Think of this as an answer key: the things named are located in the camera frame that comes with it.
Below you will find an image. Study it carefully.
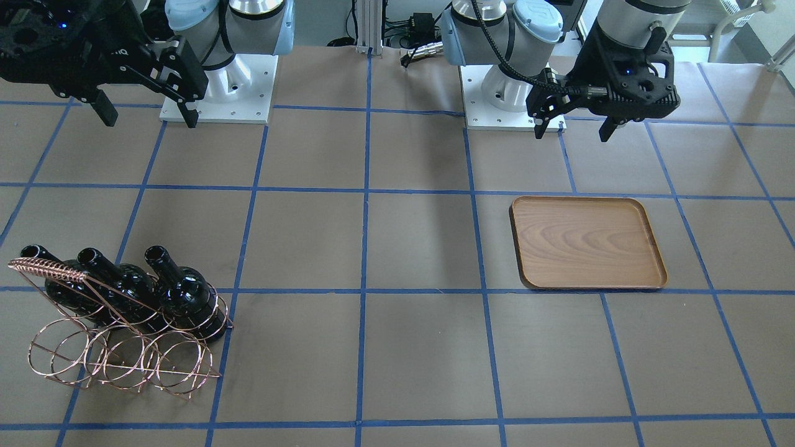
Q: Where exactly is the dark wine bottle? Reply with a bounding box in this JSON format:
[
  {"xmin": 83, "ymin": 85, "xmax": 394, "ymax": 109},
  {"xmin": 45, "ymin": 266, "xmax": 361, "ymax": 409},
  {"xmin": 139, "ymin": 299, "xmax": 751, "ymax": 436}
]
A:
[
  {"xmin": 145, "ymin": 245, "xmax": 227, "ymax": 343},
  {"xmin": 77, "ymin": 247, "xmax": 167, "ymax": 334},
  {"xmin": 20, "ymin": 245, "xmax": 106, "ymax": 325}
]

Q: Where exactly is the wooden rectangular tray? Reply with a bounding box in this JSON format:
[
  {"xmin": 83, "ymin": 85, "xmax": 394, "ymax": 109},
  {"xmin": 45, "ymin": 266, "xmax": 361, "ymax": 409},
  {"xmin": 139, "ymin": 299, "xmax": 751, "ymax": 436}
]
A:
[{"xmin": 509, "ymin": 196, "xmax": 668, "ymax": 291}]

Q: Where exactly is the aluminium frame post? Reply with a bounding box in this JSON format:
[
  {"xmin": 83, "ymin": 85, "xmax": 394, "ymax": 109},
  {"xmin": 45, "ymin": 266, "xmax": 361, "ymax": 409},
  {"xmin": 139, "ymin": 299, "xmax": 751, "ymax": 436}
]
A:
[{"xmin": 353, "ymin": 0, "xmax": 385, "ymax": 56}]

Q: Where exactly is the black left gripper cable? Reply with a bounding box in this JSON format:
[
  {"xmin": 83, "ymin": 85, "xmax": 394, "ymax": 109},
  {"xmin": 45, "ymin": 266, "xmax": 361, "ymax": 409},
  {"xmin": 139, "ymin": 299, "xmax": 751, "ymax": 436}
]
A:
[{"xmin": 470, "ymin": 0, "xmax": 606, "ymax": 97}]

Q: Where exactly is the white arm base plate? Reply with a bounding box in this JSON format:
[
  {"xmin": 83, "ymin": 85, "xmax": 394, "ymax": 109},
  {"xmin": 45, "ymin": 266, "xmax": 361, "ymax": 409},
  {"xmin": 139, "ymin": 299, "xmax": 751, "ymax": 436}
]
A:
[
  {"xmin": 188, "ymin": 55, "xmax": 280, "ymax": 125},
  {"xmin": 459, "ymin": 65, "xmax": 535, "ymax": 131}
]

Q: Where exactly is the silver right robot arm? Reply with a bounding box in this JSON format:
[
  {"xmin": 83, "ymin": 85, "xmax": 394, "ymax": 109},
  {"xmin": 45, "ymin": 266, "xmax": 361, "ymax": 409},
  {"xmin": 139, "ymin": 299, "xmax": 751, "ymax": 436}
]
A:
[{"xmin": 1, "ymin": 1, "xmax": 295, "ymax": 128}]

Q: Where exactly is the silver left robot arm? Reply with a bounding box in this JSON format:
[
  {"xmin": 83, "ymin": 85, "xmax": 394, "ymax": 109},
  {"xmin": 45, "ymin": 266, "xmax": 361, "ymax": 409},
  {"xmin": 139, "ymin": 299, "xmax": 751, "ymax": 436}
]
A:
[{"xmin": 440, "ymin": 1, "xmax": 690, "ymax": 142}]

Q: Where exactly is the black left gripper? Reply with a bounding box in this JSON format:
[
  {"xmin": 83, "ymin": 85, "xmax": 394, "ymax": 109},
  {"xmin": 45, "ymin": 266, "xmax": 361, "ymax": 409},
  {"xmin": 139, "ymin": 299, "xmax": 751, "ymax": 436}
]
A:
[{"xmin": 526, "ymin": 20, "xmax": 679, "ymax": 142}]

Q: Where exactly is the copper wire bottle basket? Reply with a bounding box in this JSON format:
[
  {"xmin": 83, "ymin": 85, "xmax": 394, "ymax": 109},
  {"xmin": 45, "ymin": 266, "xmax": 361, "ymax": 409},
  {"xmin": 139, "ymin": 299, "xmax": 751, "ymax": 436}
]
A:
[{"xmin": 8, "ymin": 258, "xmax": 234, "ymax": 398}]

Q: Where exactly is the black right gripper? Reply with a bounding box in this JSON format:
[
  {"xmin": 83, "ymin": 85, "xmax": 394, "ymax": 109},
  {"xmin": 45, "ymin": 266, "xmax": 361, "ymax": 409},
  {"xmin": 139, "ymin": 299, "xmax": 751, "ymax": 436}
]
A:
[{"xmin": 1, "ymin": 1, "xmax": 208, "ymax": 129}]

